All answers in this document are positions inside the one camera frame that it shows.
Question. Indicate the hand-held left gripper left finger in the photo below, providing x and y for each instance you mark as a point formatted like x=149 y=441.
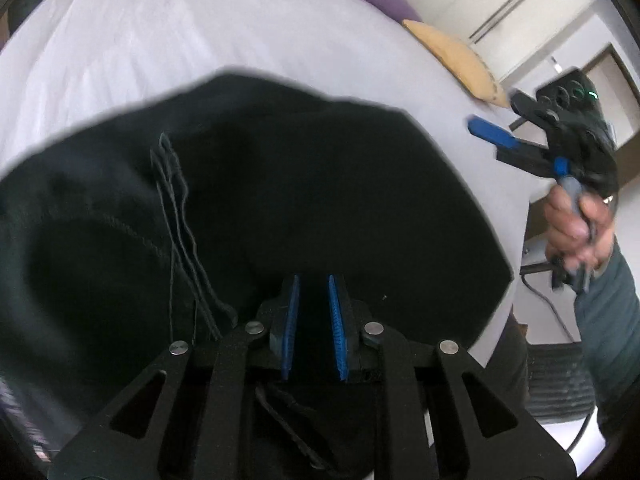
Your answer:
x=290 y=330

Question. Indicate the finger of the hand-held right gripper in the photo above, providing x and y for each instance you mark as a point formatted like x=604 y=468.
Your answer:
x=487 y=132
x=527 y=106

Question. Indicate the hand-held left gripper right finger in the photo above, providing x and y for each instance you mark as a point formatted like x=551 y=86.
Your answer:
x=337 y=330

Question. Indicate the black pants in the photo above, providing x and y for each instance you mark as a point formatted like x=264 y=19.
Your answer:
x=325 y=185

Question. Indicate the person's right forearm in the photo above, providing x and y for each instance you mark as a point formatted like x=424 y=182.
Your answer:
x=612 y=340

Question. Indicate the person's right hand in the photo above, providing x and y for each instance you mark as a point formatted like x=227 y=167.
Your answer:
x=570 y=230

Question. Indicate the brown door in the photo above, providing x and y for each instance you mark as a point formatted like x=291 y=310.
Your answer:
x=622 y=85

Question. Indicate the yellow cushion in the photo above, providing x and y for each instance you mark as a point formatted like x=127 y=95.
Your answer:
x=460 y=60

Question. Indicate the white wardrobe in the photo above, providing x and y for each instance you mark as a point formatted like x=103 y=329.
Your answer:
x=500 y=5

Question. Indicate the black ribbed mat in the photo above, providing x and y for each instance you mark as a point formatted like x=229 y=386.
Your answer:
x=562 y=380

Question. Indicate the bed with white sheet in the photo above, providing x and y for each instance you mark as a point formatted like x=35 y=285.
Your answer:
x=200 y=35

